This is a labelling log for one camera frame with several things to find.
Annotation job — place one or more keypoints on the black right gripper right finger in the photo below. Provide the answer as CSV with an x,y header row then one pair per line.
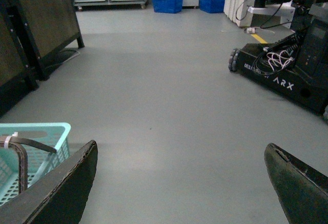
x,y
301,189

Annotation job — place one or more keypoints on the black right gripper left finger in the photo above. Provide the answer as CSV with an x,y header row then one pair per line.
x,y
58,197

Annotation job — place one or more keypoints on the light teal plastic basket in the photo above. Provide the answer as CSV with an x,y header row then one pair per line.
x,y
40,162

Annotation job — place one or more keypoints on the black ARX mobile robot base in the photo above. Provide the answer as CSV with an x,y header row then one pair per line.
x,y
295,66

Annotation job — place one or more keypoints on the dark wooden display stand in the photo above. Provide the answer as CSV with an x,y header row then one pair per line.
x,y
33,33

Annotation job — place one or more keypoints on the blue plastic crate right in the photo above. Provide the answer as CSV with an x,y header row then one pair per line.
x,y
212,6

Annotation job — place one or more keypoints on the blue plastic crate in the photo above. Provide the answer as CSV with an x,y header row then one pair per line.
x,y
167,6
212,6

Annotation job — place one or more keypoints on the blue plastic crate left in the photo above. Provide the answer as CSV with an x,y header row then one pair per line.
x,y
167,6

